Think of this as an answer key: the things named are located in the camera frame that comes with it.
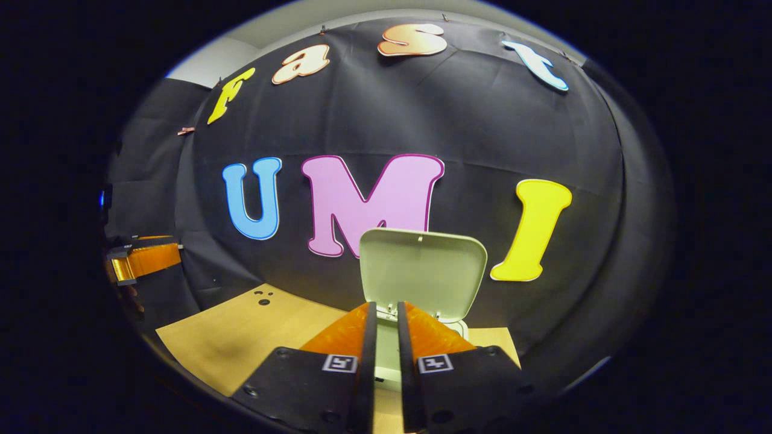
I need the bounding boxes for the wooden desktop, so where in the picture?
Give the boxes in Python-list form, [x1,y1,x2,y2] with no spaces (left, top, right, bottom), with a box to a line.
[156,283,522,434]

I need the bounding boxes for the black backdrop cloth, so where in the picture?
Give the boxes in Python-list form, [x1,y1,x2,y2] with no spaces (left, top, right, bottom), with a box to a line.
[106,17,673,386]

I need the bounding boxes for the pale green desktop garbage bin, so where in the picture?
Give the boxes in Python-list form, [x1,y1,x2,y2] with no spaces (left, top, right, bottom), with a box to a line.
[359,228,488,392]

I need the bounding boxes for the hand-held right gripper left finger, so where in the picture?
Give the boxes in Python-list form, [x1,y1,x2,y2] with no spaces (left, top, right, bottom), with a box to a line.
[229,301,378,434]

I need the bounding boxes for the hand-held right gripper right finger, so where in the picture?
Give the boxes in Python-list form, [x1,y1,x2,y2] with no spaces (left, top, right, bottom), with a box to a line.
[396,301,537,434]

